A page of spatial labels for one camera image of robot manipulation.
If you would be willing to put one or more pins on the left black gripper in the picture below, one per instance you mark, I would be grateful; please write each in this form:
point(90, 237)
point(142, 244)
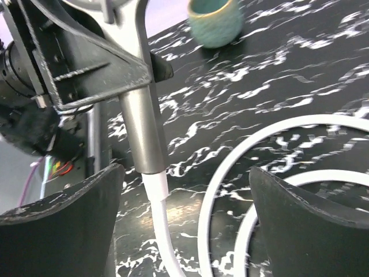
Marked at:
point(56, 61)

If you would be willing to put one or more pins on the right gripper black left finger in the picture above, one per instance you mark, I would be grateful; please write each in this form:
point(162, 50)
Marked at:
point(65, 234)

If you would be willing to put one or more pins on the grey shower head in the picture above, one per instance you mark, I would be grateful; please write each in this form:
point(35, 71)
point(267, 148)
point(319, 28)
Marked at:
point(141, 115)

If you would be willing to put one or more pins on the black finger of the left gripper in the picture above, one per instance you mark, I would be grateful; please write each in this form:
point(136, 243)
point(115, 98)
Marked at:
point(162, 69)

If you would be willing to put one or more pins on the teal ceramic cup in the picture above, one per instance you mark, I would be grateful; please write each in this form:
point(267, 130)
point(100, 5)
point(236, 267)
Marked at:
point(214, 23)

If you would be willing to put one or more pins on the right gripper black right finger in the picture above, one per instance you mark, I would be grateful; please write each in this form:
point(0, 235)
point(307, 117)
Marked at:
point(306, 235)

